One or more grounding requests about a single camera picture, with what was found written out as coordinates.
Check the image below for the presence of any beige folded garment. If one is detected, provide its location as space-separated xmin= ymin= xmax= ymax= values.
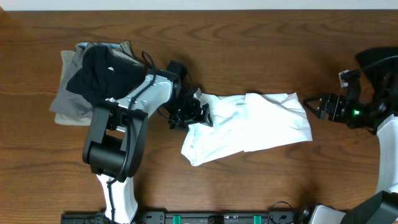
xmin=54 ymin=41 xmax=134 ymax=127

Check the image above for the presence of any black crumpled garment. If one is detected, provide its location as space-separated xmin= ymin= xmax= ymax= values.
xmin=355 ymin=47 xmax=397 ymax=91

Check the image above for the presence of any white t-shirt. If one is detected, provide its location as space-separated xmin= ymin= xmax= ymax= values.
xmin=181 ymin=90 xmax=313 ymax=166

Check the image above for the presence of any grey folded garment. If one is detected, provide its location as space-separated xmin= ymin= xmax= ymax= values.
xmin=49 ymin=41 xmax=147 ymax=121

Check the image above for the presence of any black Nike t-shirt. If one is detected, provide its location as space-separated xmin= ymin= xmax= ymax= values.
xmin=66 ymin=45 xmax=145 ymax=106

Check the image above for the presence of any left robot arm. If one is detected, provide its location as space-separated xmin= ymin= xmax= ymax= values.
xmin=83 ymin=60 xmax=213 ymax=223

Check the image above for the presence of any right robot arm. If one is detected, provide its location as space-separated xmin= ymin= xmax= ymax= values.
xmin=300 ymin=70 xmax=397 ymax=224

